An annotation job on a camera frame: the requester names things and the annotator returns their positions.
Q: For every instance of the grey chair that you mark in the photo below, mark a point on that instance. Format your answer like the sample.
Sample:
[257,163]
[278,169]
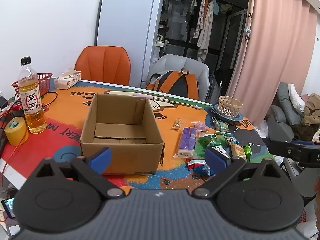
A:
[175,62]

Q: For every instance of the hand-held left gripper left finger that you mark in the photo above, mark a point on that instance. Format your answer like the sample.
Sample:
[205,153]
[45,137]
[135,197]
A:
[100,160]

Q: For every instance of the light blue hanging garment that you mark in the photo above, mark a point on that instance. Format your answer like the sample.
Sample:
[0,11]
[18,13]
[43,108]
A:
[216,7]

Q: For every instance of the brown cardboard box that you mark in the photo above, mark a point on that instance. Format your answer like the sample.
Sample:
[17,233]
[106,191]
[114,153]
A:
[130,152]

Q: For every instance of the smartphone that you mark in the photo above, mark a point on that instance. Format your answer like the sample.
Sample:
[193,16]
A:
[8,206]

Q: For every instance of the orange chair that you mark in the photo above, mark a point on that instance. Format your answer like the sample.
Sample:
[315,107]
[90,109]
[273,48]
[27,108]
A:
[102,65]

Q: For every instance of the tea bottle black cap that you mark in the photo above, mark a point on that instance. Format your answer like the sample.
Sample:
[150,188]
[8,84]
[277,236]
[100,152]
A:
[31,105]

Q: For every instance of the white plastic bag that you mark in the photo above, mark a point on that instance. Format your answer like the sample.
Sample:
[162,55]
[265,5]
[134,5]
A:
[261,128]

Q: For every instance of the floral tissue box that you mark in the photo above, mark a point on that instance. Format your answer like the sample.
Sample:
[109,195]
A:
[67,80]

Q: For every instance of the small green candy packet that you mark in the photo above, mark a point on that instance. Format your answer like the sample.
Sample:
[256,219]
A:
[248,151]

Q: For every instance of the red and white snack packet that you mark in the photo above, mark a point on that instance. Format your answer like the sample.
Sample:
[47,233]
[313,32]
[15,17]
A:
[195,162]

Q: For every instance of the yellow tape roll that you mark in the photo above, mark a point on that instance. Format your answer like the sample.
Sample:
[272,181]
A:
[17,135]

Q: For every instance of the white hanging garment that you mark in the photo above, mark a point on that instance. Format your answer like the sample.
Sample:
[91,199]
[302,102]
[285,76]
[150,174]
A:
[206,30]

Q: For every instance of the blue curtain ornament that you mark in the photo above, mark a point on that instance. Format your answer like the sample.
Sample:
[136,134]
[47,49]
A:
[247,30]

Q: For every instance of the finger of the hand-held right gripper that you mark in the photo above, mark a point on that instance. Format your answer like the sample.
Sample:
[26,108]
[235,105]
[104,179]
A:
[285,151]

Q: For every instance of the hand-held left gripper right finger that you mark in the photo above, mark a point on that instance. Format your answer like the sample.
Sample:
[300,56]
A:
[216,161]

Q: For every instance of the white cloth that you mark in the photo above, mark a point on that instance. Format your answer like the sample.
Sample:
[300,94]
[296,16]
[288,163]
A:
[296,98]

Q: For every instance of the grey sofa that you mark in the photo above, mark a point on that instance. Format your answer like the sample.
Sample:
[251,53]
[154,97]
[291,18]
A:
[277,115]

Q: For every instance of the black labelled snack packet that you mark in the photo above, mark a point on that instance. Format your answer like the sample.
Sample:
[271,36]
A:
[221,150]

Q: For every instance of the beige bread packet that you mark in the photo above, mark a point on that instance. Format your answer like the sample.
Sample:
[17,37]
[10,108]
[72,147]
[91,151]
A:
[237,150]

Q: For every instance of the red plastic basket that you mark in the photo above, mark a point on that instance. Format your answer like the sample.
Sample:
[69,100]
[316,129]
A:
[45,82]

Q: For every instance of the thin green snack packet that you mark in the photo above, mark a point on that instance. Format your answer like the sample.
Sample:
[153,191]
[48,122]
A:
[223,133]

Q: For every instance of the clear nut bar packet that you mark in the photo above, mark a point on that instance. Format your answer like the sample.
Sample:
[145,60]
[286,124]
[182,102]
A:
[177,125]

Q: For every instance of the brown clothes pile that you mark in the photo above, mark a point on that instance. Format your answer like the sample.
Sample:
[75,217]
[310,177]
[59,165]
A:
[312,110]

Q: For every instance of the blue plate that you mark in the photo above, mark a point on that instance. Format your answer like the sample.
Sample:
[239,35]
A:
[215,113]

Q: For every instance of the small purple snack packet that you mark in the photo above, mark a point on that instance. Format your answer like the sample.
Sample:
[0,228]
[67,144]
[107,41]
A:
[200,127]

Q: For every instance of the orange and black backpack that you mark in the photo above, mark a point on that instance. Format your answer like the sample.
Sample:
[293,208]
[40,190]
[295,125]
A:
[175,85]

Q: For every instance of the blue snack packet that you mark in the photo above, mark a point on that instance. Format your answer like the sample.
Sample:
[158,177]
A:
[203,170]

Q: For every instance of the woven bamboo basket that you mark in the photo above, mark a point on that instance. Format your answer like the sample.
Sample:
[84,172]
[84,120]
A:
[230,107]

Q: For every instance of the green crinkled snack packet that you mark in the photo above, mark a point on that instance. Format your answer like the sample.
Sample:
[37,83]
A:
[208,140]

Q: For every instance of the white refrigerator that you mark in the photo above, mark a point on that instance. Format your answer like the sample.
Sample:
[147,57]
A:
[125,20]

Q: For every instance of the green hat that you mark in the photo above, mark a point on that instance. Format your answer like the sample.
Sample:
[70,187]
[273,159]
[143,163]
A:
[226,8]

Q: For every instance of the purple cake roll packet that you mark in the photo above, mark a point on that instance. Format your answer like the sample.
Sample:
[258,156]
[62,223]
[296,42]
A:
[187,140]

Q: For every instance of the clear biscuit packet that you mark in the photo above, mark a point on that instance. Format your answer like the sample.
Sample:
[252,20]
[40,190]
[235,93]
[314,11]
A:
[220,126]

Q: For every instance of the pink curtain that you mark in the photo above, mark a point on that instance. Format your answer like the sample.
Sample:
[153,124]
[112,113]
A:
[270,55]

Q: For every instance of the floral hanging garment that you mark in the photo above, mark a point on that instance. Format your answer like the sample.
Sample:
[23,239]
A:
[200,17]

